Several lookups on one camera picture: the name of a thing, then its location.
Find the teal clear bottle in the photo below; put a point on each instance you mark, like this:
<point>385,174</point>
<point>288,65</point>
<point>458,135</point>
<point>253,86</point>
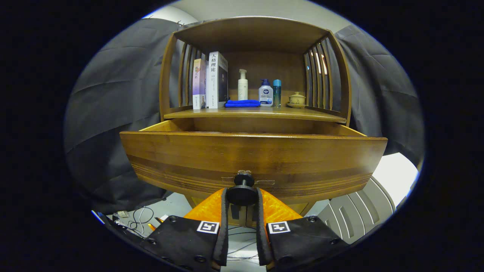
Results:
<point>277,92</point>

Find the white bottle with blue pump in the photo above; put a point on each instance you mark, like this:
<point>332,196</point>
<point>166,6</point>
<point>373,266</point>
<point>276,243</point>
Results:
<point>266,96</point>

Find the wooden drawer with black knob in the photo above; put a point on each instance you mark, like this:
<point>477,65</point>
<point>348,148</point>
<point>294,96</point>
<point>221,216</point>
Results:
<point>189,158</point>

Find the grey slatted chair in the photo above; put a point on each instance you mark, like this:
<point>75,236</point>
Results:
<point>355,215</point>

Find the brown wooden cabinet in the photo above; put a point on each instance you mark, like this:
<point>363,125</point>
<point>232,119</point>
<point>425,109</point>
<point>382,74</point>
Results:
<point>245,37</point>

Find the thick white book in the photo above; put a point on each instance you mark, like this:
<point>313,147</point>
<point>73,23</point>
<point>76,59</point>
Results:
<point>215,79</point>

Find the yellow ceramic saucer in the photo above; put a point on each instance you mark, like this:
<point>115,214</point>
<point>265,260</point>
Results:
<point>296,105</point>

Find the yellow lidded teacup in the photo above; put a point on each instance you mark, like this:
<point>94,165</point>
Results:
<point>297,99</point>

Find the white table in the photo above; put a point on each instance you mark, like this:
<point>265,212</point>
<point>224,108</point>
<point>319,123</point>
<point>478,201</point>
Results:
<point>397,177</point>

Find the tall white pump bottle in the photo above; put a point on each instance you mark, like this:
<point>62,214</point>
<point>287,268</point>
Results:
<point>242,88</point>

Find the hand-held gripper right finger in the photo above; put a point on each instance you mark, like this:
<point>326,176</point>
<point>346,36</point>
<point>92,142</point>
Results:
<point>298,241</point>

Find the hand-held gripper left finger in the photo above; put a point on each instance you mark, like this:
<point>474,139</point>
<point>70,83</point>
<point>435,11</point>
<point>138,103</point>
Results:
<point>189,241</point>

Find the blue folded cloth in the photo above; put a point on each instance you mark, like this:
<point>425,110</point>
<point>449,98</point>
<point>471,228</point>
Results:
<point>242,103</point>

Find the thin purple book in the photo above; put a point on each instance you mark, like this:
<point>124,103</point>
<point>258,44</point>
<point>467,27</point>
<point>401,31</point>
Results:
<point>199,83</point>

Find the wooden countertop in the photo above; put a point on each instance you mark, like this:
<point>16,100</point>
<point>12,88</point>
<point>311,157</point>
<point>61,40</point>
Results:
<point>264,112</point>

